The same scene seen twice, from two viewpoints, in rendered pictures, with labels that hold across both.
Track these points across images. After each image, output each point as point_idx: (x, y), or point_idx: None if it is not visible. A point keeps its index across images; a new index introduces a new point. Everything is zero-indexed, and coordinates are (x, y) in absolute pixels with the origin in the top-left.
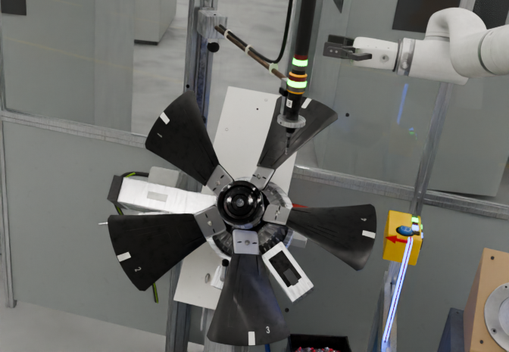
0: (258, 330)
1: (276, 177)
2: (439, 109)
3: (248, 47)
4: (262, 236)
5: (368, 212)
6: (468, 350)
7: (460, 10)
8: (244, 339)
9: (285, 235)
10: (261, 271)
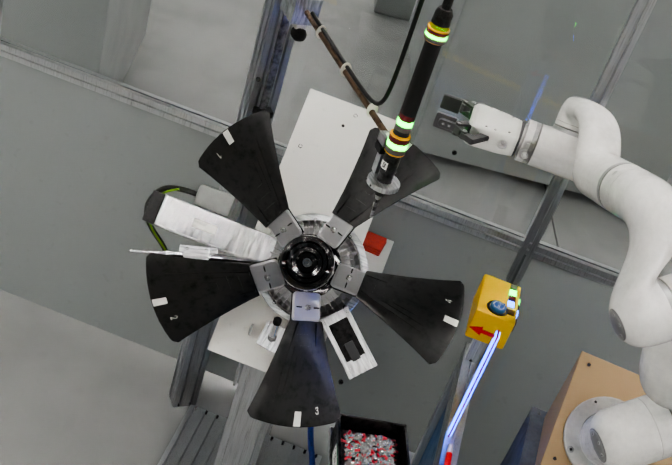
0: (306, 410)
1: None
2: None
3: (345, 65)
4: (326, 297)
5: (455, 292)
6: (538, 464)
7: (597, 112)
8: (288, 419)
9: None
10: (319, 342)
